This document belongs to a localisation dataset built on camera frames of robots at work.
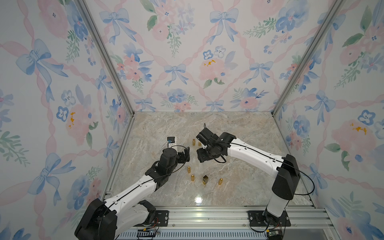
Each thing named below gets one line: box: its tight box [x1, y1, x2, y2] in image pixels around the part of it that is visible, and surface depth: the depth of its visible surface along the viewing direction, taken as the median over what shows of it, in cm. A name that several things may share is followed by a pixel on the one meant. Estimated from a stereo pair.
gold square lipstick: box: [202, 175, 209, 185], surface depth 87 cm
